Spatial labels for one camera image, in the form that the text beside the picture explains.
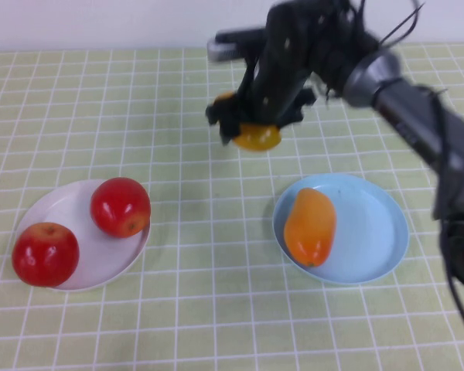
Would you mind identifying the green checked tablecloth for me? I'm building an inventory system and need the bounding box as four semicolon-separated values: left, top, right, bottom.
0;43;464;371

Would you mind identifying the white round plate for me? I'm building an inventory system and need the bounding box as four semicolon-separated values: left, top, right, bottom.
14;179;152;292

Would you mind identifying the red apple with orange base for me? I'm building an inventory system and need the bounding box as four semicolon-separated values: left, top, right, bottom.
90;176;152;239

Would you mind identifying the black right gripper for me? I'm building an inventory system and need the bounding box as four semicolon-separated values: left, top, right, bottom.
205;0;326;146

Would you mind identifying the red apple with short stem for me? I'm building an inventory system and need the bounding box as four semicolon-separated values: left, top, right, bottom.
11;222;80;288

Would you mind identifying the yellow orange mango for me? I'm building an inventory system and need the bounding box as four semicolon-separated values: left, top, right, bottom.
212;90;283;152

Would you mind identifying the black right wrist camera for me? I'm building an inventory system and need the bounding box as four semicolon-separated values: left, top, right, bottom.
206;25;270;63

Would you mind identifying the orange mango with stem tip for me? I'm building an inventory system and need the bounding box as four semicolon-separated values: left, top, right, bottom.
283;187;336;268

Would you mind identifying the light blue round plate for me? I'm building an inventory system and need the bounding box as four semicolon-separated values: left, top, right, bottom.
271;172;410;286

